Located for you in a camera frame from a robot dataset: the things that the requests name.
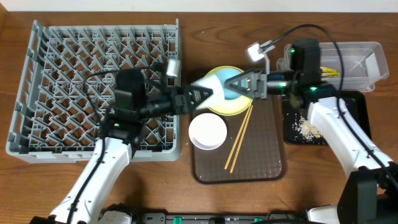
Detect yellow round plate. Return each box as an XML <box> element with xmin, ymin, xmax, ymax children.
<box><xmin>205</xmin><ymin>65</ymin><xmax>252</xmax><ymax>116</ymax></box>

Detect grey plastic dishwasher rack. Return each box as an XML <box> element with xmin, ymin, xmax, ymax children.
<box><xmin>5</xmin><ymin>22</ymin><xmax>181</xmax><ymax>164</ymax></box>

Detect pink white bowl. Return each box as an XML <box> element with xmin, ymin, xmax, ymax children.
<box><xmin>188</xmin><ymin>113</ymin><xmax>228</xmax><ymax>151</ymax></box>

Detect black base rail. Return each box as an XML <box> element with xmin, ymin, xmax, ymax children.
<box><xmin>99</xmin><ymin>213</ymin><xmax>308</xmax><ymax>224</ymax></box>

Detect clear plastic waste bin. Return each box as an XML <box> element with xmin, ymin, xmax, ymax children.
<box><xmin>276</xmin><ymin>42</ymin><xmax>389</xmax><ymax>91</ymax></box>

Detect brown plastic serving tray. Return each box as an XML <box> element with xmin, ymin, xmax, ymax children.
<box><xmin>190</xmin><ymin>96</ymin><xmax>287</xmax><ymax>184</ymax></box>

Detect black rectangular tray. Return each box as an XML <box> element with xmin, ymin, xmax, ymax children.
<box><xmin>282</xmin><ymin>91</ymin><xmax>372</xmax><ymax>146</ymax></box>

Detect rice food scraps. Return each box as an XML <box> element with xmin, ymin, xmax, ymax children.
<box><xmin>292</xmin><ymin>116</ymin><xmax>322</xmax><ymax>141</ymax></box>

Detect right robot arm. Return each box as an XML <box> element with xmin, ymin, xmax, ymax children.
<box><xmin>224</xmin><ymin>39</ymin><xmax>397</xmax><ymax>223</ymax></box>

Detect green snack wrapper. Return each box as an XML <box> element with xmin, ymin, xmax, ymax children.
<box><xmin>320</xmin><ymin>67</ymin><xmax>341</xmax><ymax>78</ymax></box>

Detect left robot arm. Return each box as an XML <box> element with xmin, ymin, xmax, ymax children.
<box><xmin>31</xmin><ymin>68</ymin><xmax>213</xmax><ymax>223</ymax></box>

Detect wooden chopstick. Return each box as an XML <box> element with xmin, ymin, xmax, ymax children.
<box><xmin>224</xmin><ymin>105</ymin><xmax>253</xmax><ymax>174</ymax></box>
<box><xmin>229</xmin><ymin>105</ymin><xmax>253</xmax><ymax>174</ymax></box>

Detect left wooden chopstick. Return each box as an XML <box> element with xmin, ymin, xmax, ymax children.
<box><xmin>224</xmin><ymin>105</ymin><xmax>253</xmax><ymax>174</ymax></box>

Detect right wooden chopstick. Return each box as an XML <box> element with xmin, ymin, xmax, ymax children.
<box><xmin>229</xmin><ymin>105</ymin><xmax>253</xmax><ymax>174</ymax></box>

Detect light blue bowl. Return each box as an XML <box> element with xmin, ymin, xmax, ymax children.
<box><xmin>192</xmin><ymin>75</ymin><xmax>227</xmax><ymax>110</ymax></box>

